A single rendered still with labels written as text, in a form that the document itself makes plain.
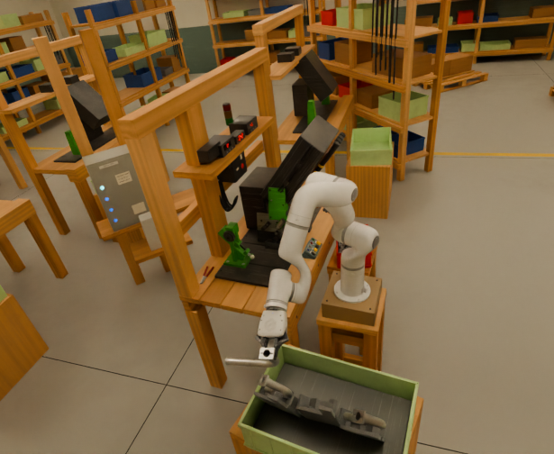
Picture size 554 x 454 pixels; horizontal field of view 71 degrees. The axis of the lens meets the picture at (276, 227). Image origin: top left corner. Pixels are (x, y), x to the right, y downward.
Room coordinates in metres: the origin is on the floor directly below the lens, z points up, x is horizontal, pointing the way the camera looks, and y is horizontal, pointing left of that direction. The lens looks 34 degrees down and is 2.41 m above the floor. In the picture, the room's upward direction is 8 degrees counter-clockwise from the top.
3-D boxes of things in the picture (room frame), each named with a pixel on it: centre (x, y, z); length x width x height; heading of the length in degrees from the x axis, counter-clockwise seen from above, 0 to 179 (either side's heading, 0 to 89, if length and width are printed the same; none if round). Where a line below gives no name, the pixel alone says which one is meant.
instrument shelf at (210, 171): (2.37, 0.22, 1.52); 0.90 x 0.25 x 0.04; 154
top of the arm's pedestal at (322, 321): (1.51, -0.35, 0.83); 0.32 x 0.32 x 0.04; 65
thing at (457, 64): (8.03, -3.92, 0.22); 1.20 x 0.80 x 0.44; 108
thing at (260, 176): (2.41, 0.06, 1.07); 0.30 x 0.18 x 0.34; 154
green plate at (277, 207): (2.16, -0.04, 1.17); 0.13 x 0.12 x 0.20; 154
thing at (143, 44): (7.94, 2.07, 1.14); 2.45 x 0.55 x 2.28; 158
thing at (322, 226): (2.13, -0.27, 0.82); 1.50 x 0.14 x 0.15; 154
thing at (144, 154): (2.39, 0.26, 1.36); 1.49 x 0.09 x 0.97; 154
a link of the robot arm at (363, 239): (1.49, -0.38, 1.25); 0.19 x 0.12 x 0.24; 45
